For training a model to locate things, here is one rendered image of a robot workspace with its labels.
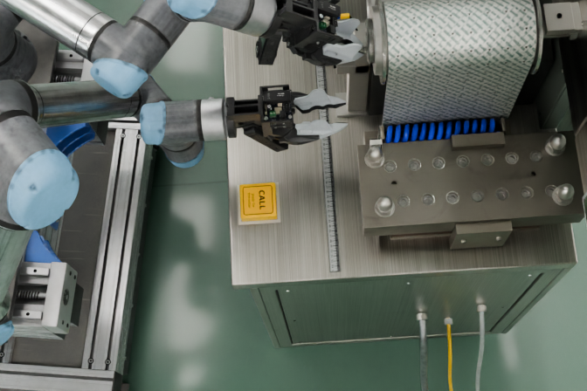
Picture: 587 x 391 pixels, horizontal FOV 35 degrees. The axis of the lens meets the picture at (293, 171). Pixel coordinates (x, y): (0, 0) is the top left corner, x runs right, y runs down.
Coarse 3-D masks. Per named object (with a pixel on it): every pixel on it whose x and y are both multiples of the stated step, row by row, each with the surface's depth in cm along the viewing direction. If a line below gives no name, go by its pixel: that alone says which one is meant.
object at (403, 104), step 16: (480, 80) 159; (496, 80) 160; (512, 80) 160; (400, 96) 164; (416, 96) 164; (432, 96) 165; (448, 96) 165; (464, 96) 165; (480, 96) 166; (496, 96) 166; (512, 96) 166; (384, 112) 170; (400, 112) 170; (416, 112) 171; (432, 112) 171; (448, 112) 172; (464, 112) 172; (480, 112) 173; (496, 112) 173
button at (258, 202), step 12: (240, 192) 184; (252, 192) 184; (264, 192) 183; (240, 204) 183; (252, 204) 183; (264, 204) 183; (276, 204) 184; (252, 216) 182; (264, 216) 182; (276, 216) 183
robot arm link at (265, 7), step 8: (256, 0) 140; (264, 0) 141; (272, 0) 142; (256, 8) 140; (264, 8) 141; (272, 8) 142; (256, 16) 140; (264, 16) 141; (272, 16) 142; (248, 24) 141; (256, 24) 141; (264, 24) 142; (240, 32) 144; (248, 32) 143; (256, 32) 143; (264, 32) 143
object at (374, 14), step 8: (376, 8) 154; (376, 16) 152; (384, 16) 152; (376, 24) 152; (384, 24) 152; (536, 24) 151; (376, 32) 151; (536, 32) 151; (376, 40) 151; (536, 40) 151; (376, 48) 152; (376, 56) 152; (376, 64) 153; (376, 72) 155
